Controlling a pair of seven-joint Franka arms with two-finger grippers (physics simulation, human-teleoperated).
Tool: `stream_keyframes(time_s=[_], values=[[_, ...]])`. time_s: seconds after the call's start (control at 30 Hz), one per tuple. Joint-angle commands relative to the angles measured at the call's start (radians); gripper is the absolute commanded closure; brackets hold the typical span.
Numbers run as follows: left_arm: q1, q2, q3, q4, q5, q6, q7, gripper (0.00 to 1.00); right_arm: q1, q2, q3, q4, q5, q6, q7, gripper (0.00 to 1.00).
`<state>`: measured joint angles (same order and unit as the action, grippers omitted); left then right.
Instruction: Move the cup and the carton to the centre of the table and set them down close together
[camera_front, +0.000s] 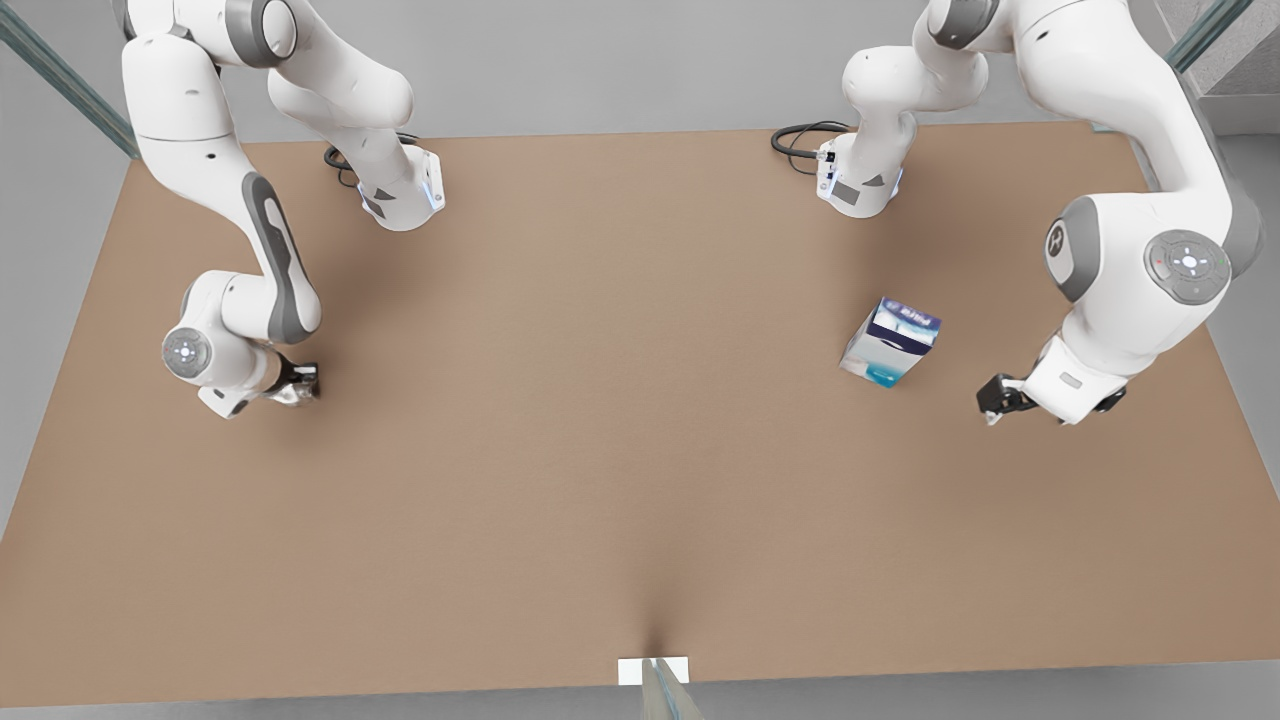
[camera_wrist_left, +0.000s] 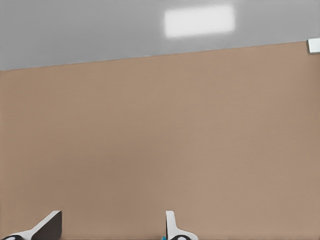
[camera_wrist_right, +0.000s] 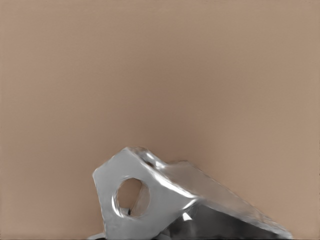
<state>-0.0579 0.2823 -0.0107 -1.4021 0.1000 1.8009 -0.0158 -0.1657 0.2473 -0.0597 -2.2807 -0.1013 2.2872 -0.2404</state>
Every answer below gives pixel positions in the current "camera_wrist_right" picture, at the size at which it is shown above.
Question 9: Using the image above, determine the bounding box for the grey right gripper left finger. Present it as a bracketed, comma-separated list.
[91, 145, 201, 240]

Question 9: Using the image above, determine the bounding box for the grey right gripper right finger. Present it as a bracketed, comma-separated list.
[159, 160, 294, 240]

